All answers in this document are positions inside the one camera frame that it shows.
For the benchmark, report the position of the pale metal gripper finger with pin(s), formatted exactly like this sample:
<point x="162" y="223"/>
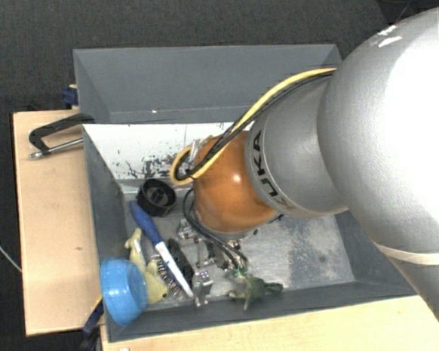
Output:
<point x="186" y="230"/>
<point x="202" y="286"/>

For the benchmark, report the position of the black round cap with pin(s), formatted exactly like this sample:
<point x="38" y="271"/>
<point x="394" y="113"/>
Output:
<point x="156" y="196"/>

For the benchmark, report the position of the green toy animal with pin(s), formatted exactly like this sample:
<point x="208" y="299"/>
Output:
<point x="253" y="287"/>

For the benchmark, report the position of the pale yellow toy animal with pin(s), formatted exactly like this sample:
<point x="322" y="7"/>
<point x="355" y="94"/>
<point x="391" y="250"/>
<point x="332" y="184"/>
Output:
<point x="154" y="284"/>

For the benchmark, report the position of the blue plastic bowl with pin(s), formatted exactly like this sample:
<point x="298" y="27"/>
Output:
<point x="122" y="288"/>

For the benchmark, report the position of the pale flat board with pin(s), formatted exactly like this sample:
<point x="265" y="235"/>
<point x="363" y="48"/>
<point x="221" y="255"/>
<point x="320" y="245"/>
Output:
<point x="56" y="221"/>

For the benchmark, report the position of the grey metal bin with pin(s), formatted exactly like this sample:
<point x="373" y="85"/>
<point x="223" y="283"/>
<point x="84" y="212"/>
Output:
<point x="204" y="77"/>

